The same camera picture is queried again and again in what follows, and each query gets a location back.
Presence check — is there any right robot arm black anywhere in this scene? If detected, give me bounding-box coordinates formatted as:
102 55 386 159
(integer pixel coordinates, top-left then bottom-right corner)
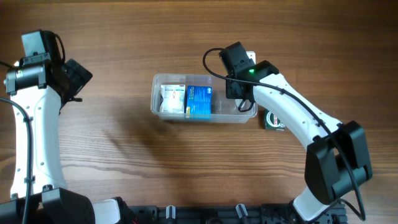
219 42 373 223

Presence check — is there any blue medicine box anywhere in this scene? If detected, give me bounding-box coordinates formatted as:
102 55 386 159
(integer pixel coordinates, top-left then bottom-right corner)
185 85 213 119

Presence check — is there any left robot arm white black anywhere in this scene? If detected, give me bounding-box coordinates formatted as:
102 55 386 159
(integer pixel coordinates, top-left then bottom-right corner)
1 30 134 223

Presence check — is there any green round tin box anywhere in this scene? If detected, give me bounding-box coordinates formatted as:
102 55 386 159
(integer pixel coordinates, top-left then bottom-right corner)
264 110 285 131

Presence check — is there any white medicine box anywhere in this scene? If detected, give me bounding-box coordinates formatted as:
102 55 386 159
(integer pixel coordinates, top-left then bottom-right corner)
160 85 185 114

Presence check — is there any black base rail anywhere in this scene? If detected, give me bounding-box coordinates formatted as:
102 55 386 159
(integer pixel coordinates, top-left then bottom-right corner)
118 203 348 224

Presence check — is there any clear plastic container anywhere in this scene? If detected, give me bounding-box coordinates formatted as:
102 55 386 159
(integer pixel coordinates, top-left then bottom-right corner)
150 73 257 123

